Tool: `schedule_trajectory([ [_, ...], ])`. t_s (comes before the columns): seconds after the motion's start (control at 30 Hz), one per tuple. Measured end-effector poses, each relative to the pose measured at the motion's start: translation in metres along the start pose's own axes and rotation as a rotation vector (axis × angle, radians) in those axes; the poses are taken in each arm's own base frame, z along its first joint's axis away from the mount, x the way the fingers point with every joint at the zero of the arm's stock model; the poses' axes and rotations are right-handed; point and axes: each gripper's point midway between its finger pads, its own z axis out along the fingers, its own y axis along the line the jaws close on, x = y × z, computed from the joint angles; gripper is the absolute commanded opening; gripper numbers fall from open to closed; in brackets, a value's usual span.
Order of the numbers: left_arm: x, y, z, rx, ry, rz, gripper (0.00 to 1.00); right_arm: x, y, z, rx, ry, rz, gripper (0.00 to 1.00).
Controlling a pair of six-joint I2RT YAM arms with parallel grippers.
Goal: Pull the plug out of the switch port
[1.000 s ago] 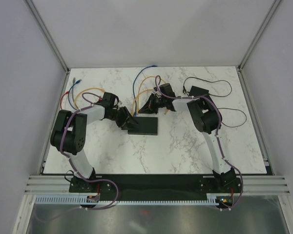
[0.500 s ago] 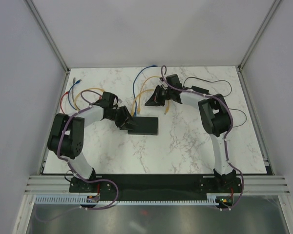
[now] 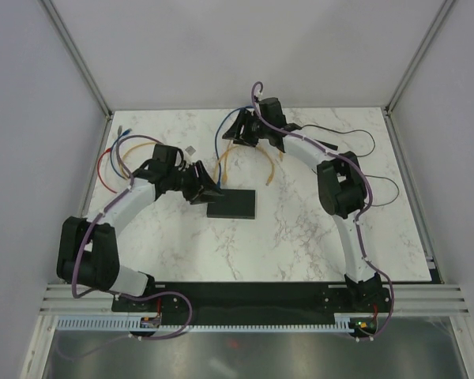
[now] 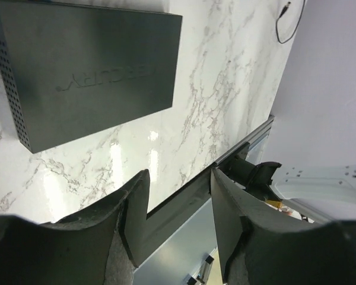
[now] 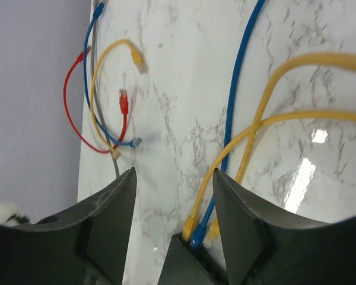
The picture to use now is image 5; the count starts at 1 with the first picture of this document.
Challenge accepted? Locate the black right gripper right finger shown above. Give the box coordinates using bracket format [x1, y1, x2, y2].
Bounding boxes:
[213, 170, 356, 284]

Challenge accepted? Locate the yellow ethernet cable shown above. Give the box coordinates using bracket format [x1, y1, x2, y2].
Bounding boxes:
[90, 39, 149, 160]
[182, 110, 356, 241]
[207, 52, 356, 240]

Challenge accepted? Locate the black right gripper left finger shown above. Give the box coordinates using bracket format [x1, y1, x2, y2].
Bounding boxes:
[0, 168, 137, 284]

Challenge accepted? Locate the grey ethernet cable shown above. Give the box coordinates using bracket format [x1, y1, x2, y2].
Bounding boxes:
[90, 0, 121, 178]

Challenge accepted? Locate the red ethernet cable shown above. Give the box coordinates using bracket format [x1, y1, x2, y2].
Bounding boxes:
[62, 46, 129, 154]

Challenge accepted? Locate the black network switch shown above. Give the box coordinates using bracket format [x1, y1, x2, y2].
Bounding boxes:
[158, 233, 228, 285]

